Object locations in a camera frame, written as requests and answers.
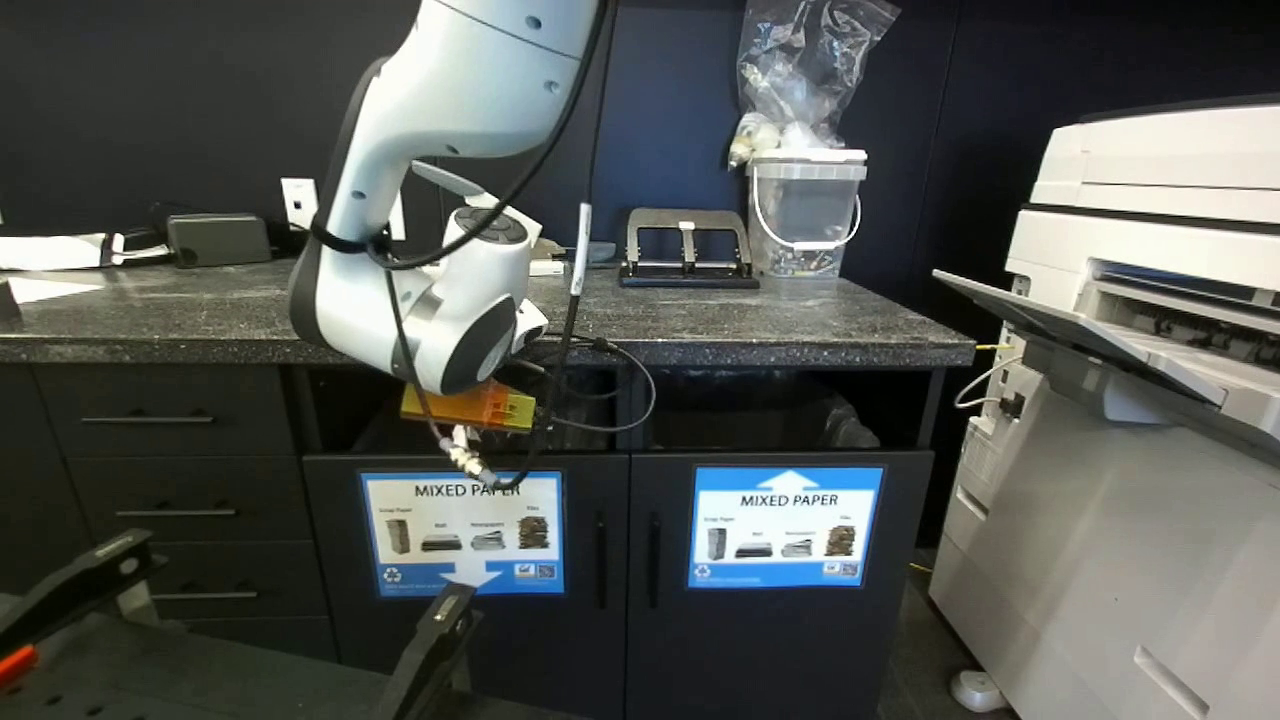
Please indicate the translucent bin liner bag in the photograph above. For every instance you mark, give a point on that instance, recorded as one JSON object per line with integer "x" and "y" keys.
{"x": 801, "y": 423}

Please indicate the white handheld device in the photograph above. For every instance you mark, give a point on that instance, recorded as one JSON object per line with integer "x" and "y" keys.
{"x": 548, "y": 270}

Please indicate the blue mixed paper label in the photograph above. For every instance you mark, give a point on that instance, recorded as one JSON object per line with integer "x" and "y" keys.
{"x": 460, "y": 540}
{"x": 786, "y": 526}

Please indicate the clear plastic container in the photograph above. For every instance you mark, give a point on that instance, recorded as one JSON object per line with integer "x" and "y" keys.
{"x": 805, "y": 213}

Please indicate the clear plastic bag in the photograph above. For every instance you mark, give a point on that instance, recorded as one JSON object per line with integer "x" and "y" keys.
{"x": 805, "y": 66}

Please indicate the black angled bar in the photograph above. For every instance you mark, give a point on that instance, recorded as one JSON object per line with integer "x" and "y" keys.
{"x": 425, "y": 655}

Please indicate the black box device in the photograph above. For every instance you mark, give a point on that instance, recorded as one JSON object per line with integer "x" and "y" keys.
{"x": 219, "y": 240}

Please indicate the white printer caster wheel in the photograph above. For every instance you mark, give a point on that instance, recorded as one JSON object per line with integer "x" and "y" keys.
{"x": 979, "y": 689}

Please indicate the black base cabinet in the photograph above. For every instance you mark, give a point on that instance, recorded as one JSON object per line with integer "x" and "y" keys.
{"x": 160, "y": 465}

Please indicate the white office printer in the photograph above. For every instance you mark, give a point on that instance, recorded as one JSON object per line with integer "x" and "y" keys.
{"x": 1132, "y": 533}

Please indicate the dark platform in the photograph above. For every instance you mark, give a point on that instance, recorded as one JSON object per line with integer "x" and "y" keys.
{"x": 203, "y": 681}

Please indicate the white and black desk device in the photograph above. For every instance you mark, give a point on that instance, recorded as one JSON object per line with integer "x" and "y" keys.
{"x": 54, "y": 252}

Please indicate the black frame holder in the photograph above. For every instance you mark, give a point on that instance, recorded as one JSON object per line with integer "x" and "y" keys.
{"x": 685, "y": 272}

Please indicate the small white wall plate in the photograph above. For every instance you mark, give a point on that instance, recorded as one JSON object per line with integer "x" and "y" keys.
{"x": 296, "y": 202}

